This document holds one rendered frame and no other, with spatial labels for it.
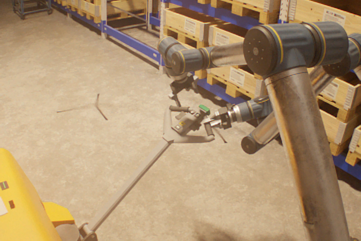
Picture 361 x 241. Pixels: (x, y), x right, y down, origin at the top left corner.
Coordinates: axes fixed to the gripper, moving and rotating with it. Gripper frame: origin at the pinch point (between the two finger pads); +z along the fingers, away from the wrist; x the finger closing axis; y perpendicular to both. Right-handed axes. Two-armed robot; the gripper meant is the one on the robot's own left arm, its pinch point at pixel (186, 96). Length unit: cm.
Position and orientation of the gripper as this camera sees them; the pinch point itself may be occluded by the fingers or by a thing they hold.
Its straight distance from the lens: 202.8
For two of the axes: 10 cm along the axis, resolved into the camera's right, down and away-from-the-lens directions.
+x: 7.4, -5.7, 3.5
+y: 6.2, 3.9, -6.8
